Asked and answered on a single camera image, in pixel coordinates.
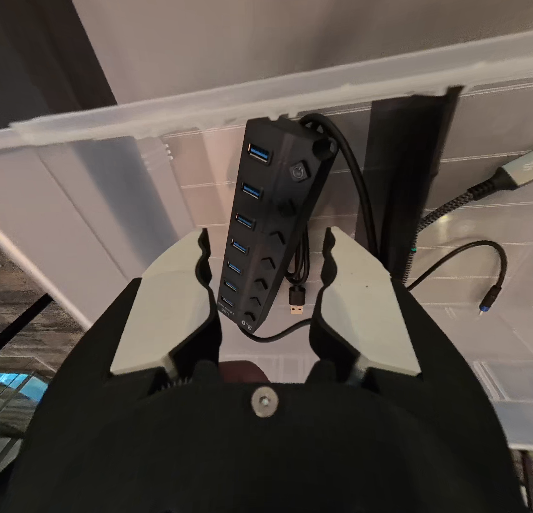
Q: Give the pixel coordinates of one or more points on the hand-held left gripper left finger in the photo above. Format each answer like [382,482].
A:
[162,313]

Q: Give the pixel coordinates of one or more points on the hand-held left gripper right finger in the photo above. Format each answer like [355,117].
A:
[371,313]

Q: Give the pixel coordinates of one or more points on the black seven-port USB hub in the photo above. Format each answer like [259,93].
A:
[362,196]

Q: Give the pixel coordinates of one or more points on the clear plastic organizer box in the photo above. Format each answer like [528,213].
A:
[100,188]

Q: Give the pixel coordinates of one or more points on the black flat bar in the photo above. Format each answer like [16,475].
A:
[408,180]

